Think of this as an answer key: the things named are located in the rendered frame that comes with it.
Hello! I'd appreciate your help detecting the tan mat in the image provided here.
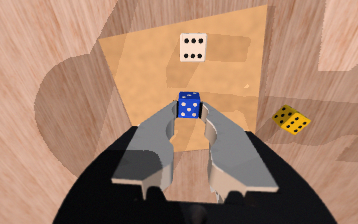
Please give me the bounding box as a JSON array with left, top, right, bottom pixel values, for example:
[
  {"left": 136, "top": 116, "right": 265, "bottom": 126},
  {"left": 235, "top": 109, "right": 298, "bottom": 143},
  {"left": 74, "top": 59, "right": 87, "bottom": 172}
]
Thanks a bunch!
[{"left": 99, "top": 5, "right": 267, "bottom": 152}]

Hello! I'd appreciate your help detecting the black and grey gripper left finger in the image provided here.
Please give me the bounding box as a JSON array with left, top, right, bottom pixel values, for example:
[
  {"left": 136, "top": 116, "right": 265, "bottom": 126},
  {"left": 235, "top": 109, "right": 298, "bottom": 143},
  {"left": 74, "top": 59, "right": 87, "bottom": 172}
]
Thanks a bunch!
[{"left": 52, "top": 100, "right": 179, "bottom": 224}]

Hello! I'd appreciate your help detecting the blue die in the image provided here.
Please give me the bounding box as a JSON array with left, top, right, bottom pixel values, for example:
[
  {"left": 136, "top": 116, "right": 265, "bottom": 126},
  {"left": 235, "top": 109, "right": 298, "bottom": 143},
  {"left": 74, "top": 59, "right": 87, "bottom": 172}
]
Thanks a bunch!
[{"left": 178, "top": 91, "right": 201, "bottom": 118}]

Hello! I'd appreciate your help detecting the yellow die with black pips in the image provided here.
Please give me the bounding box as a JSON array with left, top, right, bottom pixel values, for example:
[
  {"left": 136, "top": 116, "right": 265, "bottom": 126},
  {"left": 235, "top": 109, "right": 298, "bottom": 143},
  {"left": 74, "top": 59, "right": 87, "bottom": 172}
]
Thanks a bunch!
[{"left": 272, "top": 104, "right": 311, "bottom": 135}]

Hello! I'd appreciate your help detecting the white die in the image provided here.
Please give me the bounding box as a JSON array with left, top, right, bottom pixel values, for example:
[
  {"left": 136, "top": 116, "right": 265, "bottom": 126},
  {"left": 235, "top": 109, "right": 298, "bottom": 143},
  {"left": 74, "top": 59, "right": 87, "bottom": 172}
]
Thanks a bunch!
[{"left": 180, "top": 33, "right": 208, "bottom": 62}]

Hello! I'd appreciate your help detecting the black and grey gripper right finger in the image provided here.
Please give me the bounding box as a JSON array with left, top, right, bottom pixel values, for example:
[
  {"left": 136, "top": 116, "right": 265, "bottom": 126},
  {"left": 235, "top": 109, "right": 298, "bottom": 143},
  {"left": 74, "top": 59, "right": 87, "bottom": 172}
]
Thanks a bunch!
[{"left": 199, "top": 101, "right": 338, "bottom": 224}]

